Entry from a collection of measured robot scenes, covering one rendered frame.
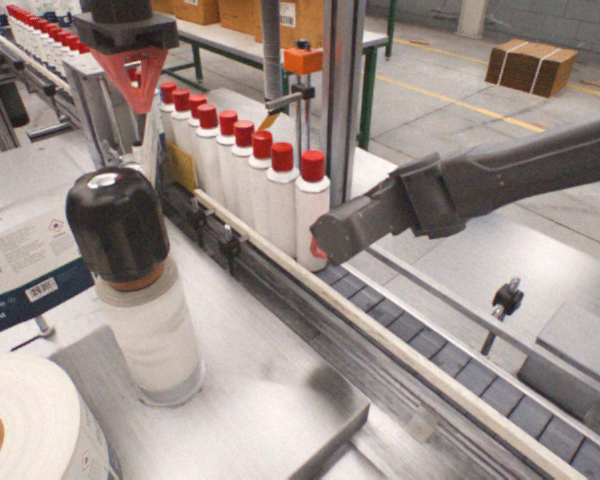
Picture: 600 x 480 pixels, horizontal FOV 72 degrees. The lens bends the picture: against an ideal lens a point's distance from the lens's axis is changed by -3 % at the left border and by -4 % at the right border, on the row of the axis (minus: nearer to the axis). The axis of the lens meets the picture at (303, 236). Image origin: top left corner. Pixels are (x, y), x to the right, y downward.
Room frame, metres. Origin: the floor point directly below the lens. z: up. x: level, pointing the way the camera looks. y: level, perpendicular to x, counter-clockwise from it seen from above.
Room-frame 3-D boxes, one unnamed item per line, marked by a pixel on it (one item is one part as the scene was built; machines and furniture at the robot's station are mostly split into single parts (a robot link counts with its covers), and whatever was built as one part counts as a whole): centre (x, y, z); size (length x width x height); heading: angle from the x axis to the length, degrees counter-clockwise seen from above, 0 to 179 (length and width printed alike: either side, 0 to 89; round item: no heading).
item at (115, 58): (0.47, 0.19, 1.23); 0.07 x 0.07 x 0.09; 43
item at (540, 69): (4.14, -2.18, 0.16); 0.65 x 0.54 x 0.32; 47
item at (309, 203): (0.54, -0.01, 0.98); 0.05 x 0.05 x 0.20
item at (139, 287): (0.32, 0.17, 1.03); 0.09 x 0.09 x 0.30
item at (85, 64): (0.81, 0.37, 1.14); 0.14 x 0.11 x 0.01; 42
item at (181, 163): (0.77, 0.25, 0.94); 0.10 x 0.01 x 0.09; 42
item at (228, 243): (0.56, 0.12, 0.89); 0.03 x 0.03 x 0.12; 42
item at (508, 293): (0.37, -0.26, 0.91); 0.07 x 0.03 x 0.16; 132
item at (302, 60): (0.64, 0.02, 1.05); 0.10 x 0.04 x 0.33; 132
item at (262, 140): (0.61, 0.06, 0.98); 0.05 x 0.05 x 0.20
